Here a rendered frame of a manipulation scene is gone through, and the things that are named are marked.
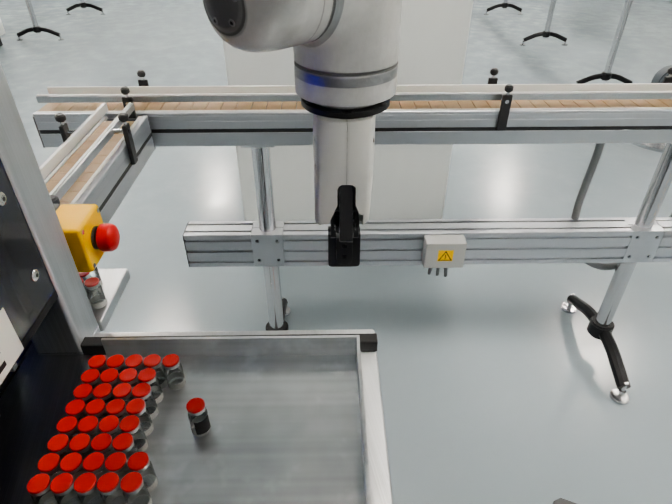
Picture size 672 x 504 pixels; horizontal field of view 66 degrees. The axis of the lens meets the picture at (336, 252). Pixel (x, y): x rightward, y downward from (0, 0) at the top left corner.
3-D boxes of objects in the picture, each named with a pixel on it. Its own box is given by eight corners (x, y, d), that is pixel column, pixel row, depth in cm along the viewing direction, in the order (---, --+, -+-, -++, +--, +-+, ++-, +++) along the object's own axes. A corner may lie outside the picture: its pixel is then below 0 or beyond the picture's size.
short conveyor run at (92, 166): (44, 343, 77) (4, 259, 68) (-61, 345, 77) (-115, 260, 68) (161, 149, 133) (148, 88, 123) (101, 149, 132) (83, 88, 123)
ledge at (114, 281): (9, 331, 76) (5, 322, 75) (47, 277, 87) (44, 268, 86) (104, 330, 77) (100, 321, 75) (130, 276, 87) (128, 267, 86)
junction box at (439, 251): (423, 268, 155) (426, 244, 150) (421, 258, 159) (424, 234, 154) (463, 268, 155) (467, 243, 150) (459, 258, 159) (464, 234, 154)
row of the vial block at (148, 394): (104, 516, 52) (92, 492, 49) (153, 377, 67) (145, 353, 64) (126, 516, 52) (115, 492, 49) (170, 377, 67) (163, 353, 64)
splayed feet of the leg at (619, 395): (611, 405, 170) (625, 377, 161) (555, 304, 210) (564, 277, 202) (635, 405, 170) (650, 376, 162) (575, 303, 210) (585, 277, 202)
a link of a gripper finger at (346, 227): (339, 146, 43) (337, 164, 49) (340, 237, 43) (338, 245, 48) (353, 146, 43) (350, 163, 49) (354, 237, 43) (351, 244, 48)
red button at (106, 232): (89, 257, 72) (80, 233, 70) (99, 241, 76) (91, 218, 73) (116, 257, 72) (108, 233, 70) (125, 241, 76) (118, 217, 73)
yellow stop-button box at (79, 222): (41, 273, 72) (23, 230, 68) (63, 244, 78) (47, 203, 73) (96, 273, 72) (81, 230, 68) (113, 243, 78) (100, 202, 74)
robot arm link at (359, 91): (296, 44, 45) (298, 79, 47) (291, 76, 38) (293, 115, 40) (391, 44, 45) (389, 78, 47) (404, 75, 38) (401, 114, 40)
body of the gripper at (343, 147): (302, 67, 47) (306, 178, 53) (297, 108, 39) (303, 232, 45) (385, 67, 47) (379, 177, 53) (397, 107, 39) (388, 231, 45)
